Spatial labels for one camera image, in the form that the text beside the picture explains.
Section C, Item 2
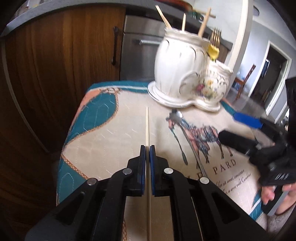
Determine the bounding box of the wooden chopstick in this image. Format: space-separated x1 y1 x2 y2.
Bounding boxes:
155 5 172 29
198 7 212 38
145 106 152 241
181 13 186 32

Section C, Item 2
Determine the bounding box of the silver flower spoon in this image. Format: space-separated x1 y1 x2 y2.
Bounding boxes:
169 108 208 178

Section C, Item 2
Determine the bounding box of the gold fork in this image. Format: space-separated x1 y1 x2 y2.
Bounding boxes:
210 28 221 48

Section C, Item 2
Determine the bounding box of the right hand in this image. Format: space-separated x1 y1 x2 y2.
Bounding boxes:
261 181 296 216

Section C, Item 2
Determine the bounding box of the wooden chair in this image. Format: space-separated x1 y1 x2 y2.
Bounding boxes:
234 64 256 100

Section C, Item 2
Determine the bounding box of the white ceramic utensil holder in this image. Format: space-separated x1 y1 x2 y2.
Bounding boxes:
147 28 233 112

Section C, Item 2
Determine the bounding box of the quilted horse print cloth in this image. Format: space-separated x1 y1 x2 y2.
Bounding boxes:
56 81 267 228

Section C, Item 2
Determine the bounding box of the wooden chopstick in holder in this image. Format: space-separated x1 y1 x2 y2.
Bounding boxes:
198 7 212 38

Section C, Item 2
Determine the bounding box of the grey speckled countertop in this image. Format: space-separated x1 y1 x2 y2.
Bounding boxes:
2 0 233 50

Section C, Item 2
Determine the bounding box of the stainless steel oven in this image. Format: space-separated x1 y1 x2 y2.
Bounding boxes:
120 15 165 82

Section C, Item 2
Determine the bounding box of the wooden cabinet door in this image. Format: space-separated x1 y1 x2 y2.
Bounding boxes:
2 5 127 153

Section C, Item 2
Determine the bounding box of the black cabinet handle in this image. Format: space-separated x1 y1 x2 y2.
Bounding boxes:
111 26 119 66

